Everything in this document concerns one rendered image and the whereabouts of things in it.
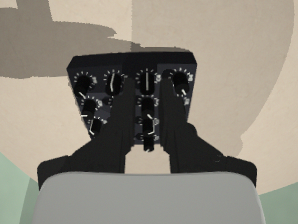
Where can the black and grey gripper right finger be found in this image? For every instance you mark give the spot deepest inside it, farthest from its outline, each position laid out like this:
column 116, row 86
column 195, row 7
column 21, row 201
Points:
column 179, row 139

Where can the black knob box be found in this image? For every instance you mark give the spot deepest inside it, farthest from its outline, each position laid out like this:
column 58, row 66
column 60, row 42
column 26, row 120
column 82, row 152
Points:
column 96, row 75

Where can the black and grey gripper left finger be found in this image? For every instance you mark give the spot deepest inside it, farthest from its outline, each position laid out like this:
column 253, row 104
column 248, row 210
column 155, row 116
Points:
column 107, row 151

